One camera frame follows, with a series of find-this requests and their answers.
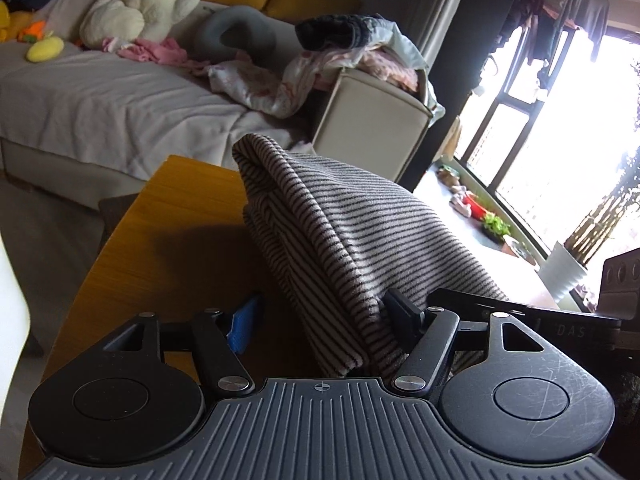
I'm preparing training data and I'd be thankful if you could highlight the striped grey knit sweater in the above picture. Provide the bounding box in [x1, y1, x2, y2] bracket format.
[232, 133, 505, 379]

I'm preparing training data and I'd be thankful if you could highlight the clothes pile on sofa arm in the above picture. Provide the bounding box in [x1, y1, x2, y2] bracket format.
[206, 14, 445, 122]

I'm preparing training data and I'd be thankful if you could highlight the white ribbed plant pot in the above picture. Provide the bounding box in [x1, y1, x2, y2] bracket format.
[538, 242, 587, 302]

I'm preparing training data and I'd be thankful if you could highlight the bamboo plant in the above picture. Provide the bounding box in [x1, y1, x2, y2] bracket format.
[564, 151, 639, 268]

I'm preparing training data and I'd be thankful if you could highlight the pink flower pot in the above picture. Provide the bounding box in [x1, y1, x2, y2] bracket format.
[501, 235, 537, 266]

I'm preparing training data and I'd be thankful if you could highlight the white side cabinet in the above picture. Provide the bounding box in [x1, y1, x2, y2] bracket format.
[1, 243, 30, 479]

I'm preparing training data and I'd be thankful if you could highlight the grey covered sofa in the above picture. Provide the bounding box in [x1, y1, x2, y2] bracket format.
[0, 0, 434, 212]

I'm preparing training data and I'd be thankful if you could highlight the grey neck pillow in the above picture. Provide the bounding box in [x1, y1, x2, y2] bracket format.
[193, 6, 277, 64]

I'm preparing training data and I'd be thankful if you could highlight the pink cloth on sofa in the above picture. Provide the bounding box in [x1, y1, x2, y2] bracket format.
[102, 38, 209, 70]

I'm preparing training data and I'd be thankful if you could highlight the yellow plush lemon toy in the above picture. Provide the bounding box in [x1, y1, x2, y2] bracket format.
[25, 36, 65, 64]

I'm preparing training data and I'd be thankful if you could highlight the white plush rabbit toy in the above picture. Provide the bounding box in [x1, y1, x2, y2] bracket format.
[79, 0, 201, 50]

